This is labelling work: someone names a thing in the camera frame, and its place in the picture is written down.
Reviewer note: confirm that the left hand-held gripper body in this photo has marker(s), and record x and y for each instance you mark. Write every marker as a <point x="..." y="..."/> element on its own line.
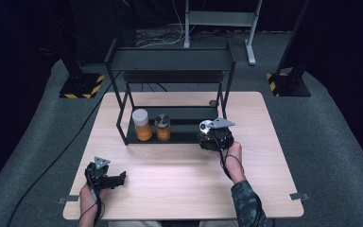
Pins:
<point x="97" y="173"/>

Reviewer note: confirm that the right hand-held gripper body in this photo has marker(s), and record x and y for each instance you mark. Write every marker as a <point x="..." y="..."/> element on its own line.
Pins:
<point x="222" y="135"/>

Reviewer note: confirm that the white-lid orange spice jar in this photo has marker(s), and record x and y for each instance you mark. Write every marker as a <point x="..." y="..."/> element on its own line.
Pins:
<point x="142" y="126"/>

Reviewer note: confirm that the black metal shelf rack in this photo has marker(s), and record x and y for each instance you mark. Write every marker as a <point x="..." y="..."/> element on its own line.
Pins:
<point x="170" y="60"/>

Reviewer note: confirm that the person's left hand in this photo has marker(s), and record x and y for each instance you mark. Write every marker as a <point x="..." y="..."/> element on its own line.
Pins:
<point x="87" y="198"/>

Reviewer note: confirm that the person's right hand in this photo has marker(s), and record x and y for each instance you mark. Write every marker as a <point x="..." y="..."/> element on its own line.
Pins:
<point x="234" y="160"/>

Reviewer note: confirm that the round grey table grommet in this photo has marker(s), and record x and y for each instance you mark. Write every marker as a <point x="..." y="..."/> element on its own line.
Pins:
<point x="213" y="103"/>

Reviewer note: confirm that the grey tape piece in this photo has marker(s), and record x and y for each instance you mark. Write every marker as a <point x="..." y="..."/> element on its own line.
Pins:
<point x="67" y="199"/>
<point x="299" y="196"/>

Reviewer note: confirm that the black stand with striped base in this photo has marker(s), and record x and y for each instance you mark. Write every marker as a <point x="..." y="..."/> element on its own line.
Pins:
<point x="80" y="85"/>
<point x="291" y="83"/>

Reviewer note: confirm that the white metal stand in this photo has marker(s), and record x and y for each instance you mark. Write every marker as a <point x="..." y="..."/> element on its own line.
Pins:
<point x="220" y="19"/>

